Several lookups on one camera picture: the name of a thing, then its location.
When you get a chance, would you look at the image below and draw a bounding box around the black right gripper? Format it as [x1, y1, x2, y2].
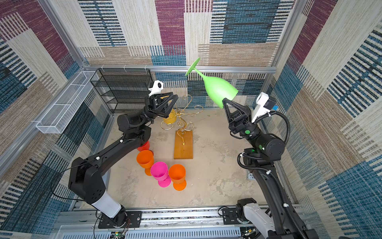
[223, 98, 264, 149]

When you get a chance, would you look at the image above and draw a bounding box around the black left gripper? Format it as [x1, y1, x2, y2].
[135, 98, 175, 131]

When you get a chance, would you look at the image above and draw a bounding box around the yellow plastic wine glass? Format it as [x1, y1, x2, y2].
[163, 109, 177, 125]

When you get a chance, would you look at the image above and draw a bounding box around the green plastic wine glass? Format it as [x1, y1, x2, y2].
[185, 57, 238, 109]

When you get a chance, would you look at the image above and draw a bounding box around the red plastic wine glass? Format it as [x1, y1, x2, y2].
[137, 141, 150, 152]

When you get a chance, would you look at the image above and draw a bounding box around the light orange plastic wine glass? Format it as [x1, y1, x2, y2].
[136, 150, 154, 176]

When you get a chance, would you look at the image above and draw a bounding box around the magenta plastic wine glass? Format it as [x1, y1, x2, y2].
[150, 162, 171, 188]

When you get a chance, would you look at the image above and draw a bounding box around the dark orange plastic wine glass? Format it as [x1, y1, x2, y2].
[169, 164, 187, 191]

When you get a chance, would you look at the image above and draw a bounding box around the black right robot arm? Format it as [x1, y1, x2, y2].
[222, 98, 318, 239]

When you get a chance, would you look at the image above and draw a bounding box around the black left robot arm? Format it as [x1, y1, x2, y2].
[68, 92, 178, 228]

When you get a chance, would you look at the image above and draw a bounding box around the black mesh shelf rack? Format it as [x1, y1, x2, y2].
[90, 68, 154, 114]

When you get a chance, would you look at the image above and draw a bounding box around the treehouse paperback book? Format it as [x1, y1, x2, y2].
[247, 173, 255, 180]

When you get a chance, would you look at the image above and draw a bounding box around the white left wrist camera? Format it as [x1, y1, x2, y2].
[148, 80, 164, 97]

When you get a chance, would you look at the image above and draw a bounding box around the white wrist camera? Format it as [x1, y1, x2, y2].
[251, 92, 277, 123]
[148, 80, 164, 97]

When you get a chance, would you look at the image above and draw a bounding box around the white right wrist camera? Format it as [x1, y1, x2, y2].
[251, 92, 277, 123]

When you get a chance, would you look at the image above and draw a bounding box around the gold wire wine glass rack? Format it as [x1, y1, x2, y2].
[161, 94, 204, 160]

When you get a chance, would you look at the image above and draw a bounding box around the black corrugated cable conduit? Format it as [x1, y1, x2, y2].
[237, 110, 302, 239]

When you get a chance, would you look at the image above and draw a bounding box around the white wire wall basket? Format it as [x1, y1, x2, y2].
[36, 71, 96, 134]

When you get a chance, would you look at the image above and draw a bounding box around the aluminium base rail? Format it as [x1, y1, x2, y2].
[53, 204, 308, 239]

